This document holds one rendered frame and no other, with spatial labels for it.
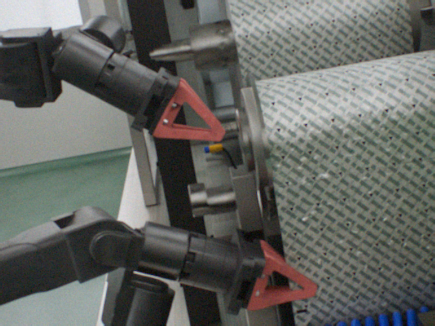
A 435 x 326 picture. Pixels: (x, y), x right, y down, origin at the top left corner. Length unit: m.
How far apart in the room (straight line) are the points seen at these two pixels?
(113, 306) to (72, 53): 0.28
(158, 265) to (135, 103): 0.18
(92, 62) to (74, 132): 5.69
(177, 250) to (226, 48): 0.36
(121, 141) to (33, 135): 0.71
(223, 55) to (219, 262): 0.36
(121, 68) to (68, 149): 5.73
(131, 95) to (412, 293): 0.39
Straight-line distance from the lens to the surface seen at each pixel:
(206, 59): 1.11
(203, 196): 0.94
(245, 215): 0.94
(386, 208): 0.89
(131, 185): 2.15
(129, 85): 0.89
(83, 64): 0.89
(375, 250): 0.90
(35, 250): 0.81
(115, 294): 0.86
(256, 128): 0.85
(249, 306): 0.88
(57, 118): 6.57
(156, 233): 0.85
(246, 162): 0.88
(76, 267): 0.82
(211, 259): 0.85
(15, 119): 6.62
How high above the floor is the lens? 1.46
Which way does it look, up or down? 15 degrees down
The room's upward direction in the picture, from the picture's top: 10 degrees counter-clockwise
